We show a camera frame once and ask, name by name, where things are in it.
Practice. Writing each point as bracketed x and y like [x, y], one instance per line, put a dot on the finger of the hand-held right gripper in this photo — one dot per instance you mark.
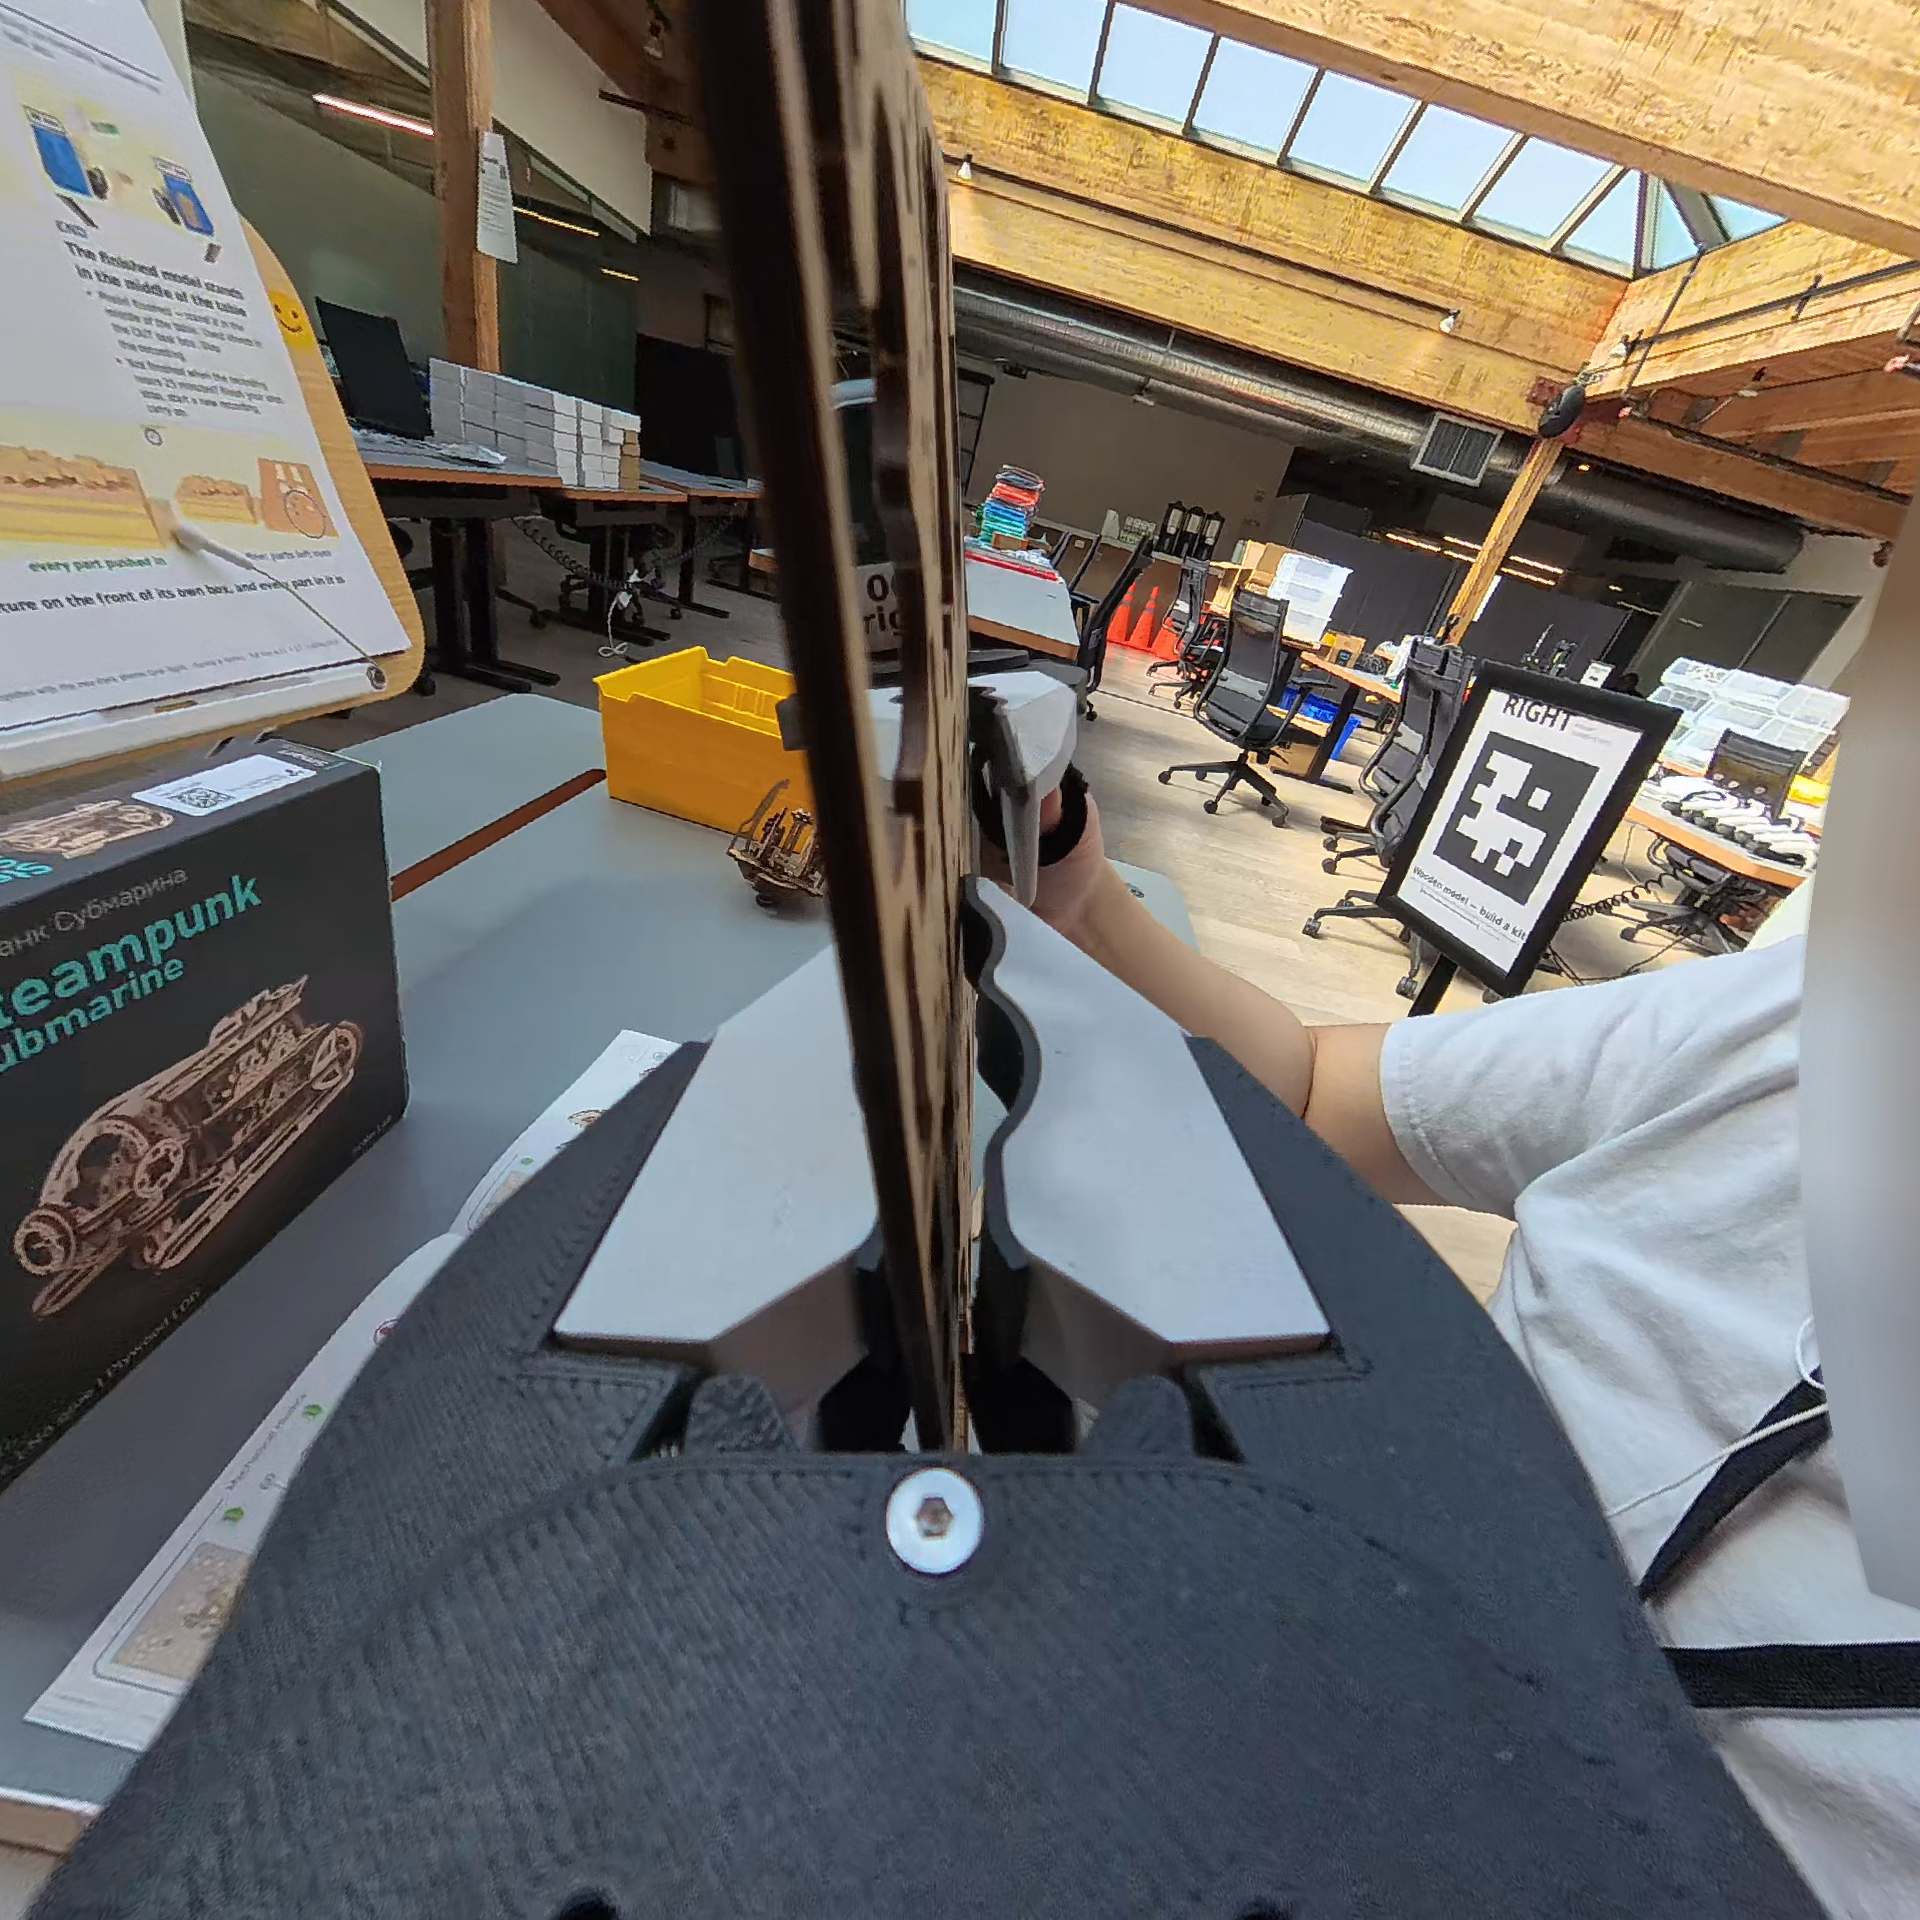
[1035, 715]
[885, 734]

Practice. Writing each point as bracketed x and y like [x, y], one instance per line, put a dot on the stack of clear plastic bins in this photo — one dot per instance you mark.
[1307, 592]

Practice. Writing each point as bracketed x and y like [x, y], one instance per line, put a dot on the person's right forearm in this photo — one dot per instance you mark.
[1230, 1049]

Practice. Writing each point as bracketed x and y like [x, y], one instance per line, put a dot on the person's right hand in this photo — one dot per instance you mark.
[1102, 885]

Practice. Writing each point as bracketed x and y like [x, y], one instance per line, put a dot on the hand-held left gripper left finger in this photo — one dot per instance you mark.
[704, 1201]

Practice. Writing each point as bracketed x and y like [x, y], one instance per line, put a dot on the laser-cut wooden parts sheet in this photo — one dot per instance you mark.
[838, 751]

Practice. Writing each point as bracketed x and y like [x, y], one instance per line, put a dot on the framed black-white marker sign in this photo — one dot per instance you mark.
[1530, 827]

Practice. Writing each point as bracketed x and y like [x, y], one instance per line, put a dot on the open instruction booklet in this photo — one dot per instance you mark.
[180, 1621]

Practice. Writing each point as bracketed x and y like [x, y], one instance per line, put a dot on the yellow plastic bin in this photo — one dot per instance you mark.
[691, 734]

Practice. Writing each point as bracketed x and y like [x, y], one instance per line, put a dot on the stack of white boxes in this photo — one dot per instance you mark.
[524, 421]

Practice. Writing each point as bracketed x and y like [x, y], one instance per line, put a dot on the partly built wooden model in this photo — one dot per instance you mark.
[779, 849]

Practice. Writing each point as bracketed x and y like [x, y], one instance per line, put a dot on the black round speaker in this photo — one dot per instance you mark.
[1564, 407]

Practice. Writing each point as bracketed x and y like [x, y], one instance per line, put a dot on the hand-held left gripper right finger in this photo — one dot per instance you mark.
[1171, 1201]

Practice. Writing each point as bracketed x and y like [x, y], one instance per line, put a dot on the orange traffic cone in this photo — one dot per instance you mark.
[1125, 623]
[1153, 623]

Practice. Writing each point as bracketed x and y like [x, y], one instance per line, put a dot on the black office chair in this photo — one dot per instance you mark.
[1410, 751]
[1244, 692]

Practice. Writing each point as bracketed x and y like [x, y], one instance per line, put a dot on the laminated instruction sheet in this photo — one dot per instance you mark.
[148, 376]

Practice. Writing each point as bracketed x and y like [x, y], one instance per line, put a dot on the black model kit box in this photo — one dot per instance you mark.
[180, 1080]

